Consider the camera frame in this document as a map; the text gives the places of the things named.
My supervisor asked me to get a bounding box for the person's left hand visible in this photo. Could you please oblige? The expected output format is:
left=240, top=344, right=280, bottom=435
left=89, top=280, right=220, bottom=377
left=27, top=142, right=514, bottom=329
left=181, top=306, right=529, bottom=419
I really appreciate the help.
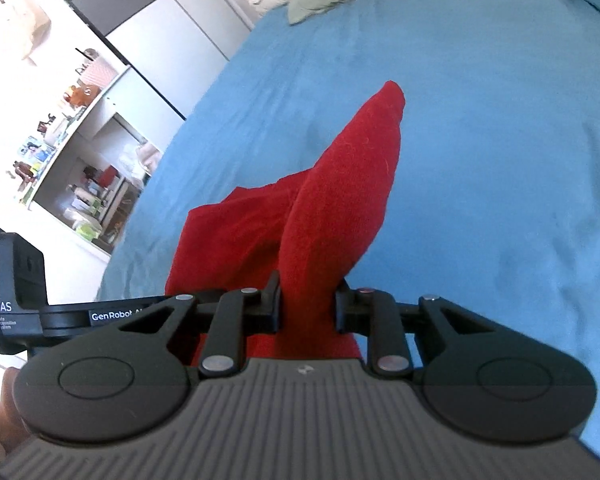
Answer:
left=0, top=367, right=30, bottom=462

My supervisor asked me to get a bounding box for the red small garment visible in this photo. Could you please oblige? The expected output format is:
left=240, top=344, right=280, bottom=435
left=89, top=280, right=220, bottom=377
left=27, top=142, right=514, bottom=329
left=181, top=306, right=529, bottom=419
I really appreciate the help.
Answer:
left=164, top=81, right=405, bottom=360

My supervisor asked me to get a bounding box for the blue bed sheet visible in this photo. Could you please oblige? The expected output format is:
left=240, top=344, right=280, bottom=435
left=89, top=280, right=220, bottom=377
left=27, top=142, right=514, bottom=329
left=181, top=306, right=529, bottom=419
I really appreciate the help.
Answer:
left=99, top=0, right=600, bottom=454

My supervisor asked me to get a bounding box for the orange toy figure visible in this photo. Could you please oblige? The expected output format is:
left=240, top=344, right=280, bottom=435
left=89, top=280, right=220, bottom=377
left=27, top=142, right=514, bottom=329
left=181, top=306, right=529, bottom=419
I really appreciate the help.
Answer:
left=64, top=84, right=100, bottom=110

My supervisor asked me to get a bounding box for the pink basket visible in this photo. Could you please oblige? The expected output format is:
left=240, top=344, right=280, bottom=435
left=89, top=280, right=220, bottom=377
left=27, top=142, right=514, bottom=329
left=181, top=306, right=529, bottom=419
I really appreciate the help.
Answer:
left=79, top=49, right=119, bottom=89

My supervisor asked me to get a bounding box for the white grey wardrobe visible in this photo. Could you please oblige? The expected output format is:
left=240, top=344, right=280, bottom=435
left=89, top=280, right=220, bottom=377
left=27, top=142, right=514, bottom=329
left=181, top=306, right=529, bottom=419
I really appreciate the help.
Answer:
left=65, top=0, right=253, bottom=117

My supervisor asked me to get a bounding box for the white shelf desk unit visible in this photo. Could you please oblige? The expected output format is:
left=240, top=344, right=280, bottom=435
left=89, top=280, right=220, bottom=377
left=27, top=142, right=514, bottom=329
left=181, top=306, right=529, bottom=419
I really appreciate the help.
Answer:
left=18, top=67, right=162, bottom=255

